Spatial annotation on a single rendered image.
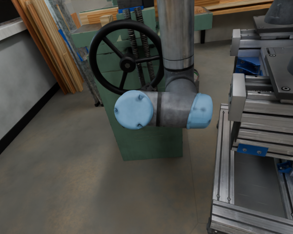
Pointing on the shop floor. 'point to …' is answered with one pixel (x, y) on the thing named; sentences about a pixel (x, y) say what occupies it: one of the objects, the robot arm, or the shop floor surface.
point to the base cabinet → (143, 153)
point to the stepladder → (78, 58)
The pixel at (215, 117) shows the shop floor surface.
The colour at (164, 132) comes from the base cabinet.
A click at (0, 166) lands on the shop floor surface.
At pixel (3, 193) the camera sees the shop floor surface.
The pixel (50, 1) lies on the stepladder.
